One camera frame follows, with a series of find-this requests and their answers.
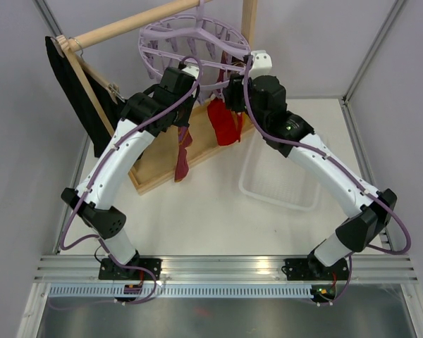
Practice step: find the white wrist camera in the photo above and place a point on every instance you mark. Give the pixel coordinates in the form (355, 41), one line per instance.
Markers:
(190, 69)
(260, 64)

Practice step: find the wooden clip hanger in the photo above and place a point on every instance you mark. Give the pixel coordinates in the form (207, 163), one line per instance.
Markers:
(81, 69)

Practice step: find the white slotted cable duct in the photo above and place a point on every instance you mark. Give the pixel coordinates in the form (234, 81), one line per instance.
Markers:
(218, 291)

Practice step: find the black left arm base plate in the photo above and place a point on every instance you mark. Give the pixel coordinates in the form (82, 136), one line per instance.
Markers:
(110, 271)

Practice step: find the black garment on hanger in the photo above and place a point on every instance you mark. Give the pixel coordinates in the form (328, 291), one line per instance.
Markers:
(81, 103)

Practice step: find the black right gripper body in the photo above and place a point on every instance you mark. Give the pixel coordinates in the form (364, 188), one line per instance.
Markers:
(236, 100)

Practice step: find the white plastic basket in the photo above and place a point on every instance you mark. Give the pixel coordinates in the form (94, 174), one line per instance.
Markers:
(269, 177)

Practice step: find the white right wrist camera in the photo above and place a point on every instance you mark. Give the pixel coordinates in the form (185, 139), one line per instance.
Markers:
(260, 64)

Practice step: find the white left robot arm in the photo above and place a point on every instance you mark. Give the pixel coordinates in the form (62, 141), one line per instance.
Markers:
(145, 115)

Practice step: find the wooden clothes rack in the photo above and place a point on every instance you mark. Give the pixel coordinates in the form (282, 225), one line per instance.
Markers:
(158, 162)

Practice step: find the maroon purple striped sock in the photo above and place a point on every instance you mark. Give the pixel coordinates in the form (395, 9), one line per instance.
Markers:
(223, 73)

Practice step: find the red sock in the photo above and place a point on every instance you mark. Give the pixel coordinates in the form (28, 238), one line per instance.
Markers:
(239, 119)
(223, 123)

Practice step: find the mustard sock brown cuff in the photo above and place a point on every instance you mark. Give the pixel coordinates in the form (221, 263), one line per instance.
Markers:
(239, 65)

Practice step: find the purple round clip hanger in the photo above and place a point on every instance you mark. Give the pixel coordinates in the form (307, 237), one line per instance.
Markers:
(165, 42)

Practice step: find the aluminium mounting rail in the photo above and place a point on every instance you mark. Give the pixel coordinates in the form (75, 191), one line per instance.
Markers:
(366, 269)

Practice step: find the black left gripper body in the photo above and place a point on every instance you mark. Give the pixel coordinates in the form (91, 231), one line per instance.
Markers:
(183, 113)

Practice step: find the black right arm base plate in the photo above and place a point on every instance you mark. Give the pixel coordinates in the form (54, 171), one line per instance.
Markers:
(307, 269)

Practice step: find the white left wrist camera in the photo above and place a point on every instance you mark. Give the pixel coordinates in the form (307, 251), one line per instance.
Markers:
(190, 69)

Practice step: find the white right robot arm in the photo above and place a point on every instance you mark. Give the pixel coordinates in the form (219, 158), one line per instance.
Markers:
(367, 208)

